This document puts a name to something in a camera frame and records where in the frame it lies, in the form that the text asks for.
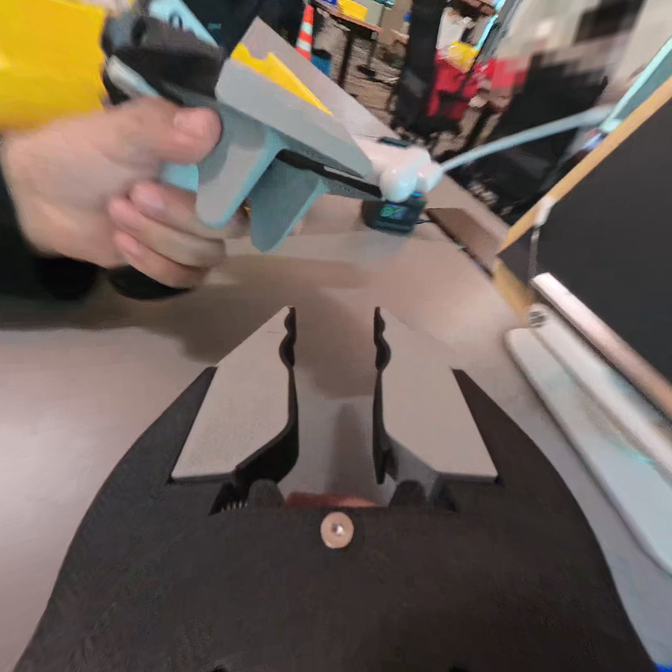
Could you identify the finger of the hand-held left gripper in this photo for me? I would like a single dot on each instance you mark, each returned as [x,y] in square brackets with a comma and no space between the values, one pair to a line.
[263,189]
[284,121]

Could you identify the orange traffic cone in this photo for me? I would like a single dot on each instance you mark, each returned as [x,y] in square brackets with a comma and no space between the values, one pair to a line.
[306,32]

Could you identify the person's left forearm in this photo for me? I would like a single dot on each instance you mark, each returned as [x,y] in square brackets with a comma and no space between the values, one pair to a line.
[32,263]

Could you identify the red storage bin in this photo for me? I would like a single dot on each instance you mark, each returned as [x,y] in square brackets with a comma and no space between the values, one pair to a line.
[462,79]

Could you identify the yellow plastic bin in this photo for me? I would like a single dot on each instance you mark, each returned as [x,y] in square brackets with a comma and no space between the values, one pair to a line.
[47,58]

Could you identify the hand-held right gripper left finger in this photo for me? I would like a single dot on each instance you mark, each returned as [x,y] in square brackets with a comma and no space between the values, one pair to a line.
[236,420]

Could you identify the black device case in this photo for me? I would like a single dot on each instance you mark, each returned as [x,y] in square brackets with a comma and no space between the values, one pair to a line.
[394,213]

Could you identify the person's left hand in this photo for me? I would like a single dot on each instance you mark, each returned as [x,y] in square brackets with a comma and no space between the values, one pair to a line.
[95,189]

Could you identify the black computer monitor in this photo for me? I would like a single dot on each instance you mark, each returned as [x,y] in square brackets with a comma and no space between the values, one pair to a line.
[609,242]

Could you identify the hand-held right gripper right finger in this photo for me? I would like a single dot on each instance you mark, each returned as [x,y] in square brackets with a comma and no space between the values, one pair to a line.
[431,420]

